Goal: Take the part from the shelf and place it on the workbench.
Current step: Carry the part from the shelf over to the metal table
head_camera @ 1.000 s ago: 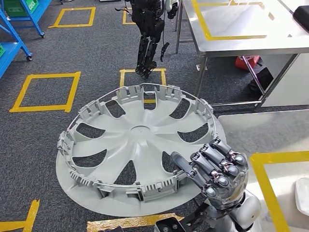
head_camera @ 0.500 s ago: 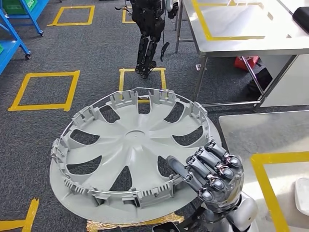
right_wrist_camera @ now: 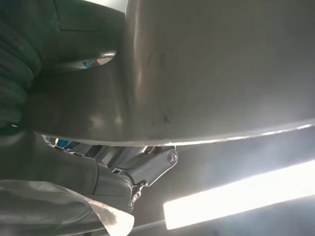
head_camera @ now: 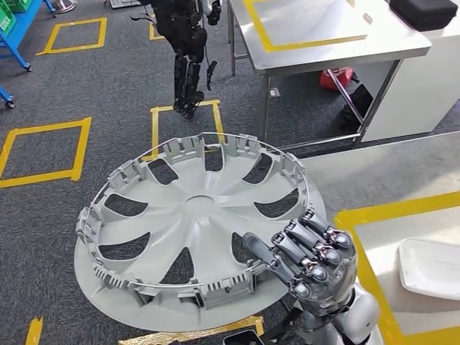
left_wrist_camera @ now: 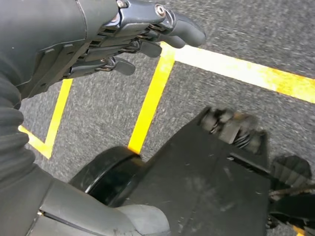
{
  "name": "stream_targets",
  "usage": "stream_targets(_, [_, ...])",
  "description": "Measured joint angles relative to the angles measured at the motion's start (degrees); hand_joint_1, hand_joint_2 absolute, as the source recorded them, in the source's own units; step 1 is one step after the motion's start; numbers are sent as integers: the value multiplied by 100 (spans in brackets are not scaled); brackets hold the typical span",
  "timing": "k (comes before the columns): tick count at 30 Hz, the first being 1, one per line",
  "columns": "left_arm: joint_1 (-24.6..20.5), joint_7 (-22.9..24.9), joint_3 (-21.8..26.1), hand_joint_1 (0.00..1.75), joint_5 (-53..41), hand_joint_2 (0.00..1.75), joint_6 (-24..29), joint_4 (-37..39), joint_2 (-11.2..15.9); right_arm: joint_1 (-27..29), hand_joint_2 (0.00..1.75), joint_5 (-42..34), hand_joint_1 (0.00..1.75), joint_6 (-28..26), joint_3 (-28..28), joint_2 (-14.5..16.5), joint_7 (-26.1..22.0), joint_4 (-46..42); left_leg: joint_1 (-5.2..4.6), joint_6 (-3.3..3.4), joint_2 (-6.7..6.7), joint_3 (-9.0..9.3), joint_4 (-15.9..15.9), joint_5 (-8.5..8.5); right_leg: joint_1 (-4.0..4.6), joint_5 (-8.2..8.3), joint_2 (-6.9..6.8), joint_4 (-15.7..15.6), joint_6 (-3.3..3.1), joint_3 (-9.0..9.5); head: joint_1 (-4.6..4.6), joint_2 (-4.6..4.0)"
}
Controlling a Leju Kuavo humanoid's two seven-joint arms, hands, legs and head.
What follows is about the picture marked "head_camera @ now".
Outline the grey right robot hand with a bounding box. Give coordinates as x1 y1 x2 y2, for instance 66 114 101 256
243 208 358 318

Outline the grey plastic wheel cover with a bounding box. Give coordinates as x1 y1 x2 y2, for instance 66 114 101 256
73 132 327 334

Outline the white plastic panel part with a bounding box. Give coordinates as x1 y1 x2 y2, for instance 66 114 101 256
397 238 460 302

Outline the steel workbench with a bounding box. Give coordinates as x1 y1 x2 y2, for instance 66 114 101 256
301 131 460 345
227 0 433 152

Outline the black bag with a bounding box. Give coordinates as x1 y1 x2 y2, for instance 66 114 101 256
339 84 374 133

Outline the red bag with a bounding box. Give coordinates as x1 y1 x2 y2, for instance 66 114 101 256
319 66 354 91

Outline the white side desk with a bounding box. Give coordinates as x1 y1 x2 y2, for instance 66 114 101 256
360 26 460 144

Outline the black hard case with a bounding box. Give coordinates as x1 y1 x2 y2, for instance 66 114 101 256
389 0 459 33

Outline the black humanoid robot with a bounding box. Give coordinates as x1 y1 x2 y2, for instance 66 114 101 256
130 0 223 121

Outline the yellow floor tape square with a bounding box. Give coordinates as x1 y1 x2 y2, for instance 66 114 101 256
0 116 93 190

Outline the chrome stanchion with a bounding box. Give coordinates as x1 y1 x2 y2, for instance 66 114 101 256
54 0 78 14

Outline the green plastic crate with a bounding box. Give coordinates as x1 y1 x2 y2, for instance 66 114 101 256
0 0 33 37

